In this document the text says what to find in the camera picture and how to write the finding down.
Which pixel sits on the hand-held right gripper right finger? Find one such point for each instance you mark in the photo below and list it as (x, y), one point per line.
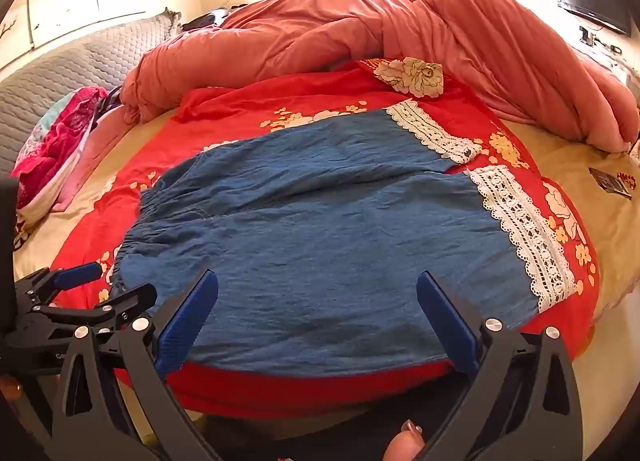
(445, 326)

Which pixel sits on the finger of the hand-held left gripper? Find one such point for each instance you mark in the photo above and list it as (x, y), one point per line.
(125, 298)
(77, 275)

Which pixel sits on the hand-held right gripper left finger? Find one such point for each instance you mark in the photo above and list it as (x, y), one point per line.
(190, 321)

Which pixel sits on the blue denim pants lace trim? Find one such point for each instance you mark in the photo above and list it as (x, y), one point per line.
(325, 221)

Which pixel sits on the person's right hand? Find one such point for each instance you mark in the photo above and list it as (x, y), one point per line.
(402, 443)

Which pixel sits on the pink clothes pile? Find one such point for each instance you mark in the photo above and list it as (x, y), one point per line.
(60, 141)

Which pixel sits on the small dark card packet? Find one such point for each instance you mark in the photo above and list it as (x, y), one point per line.
(611, 183)

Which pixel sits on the grey quilted headboard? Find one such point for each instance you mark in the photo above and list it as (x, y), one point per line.
(75, 56)

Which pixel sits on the red floral blanket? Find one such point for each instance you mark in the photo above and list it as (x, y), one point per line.
(240, 106)

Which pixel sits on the salmon pink duvet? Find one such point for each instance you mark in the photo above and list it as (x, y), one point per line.
(450, 26)

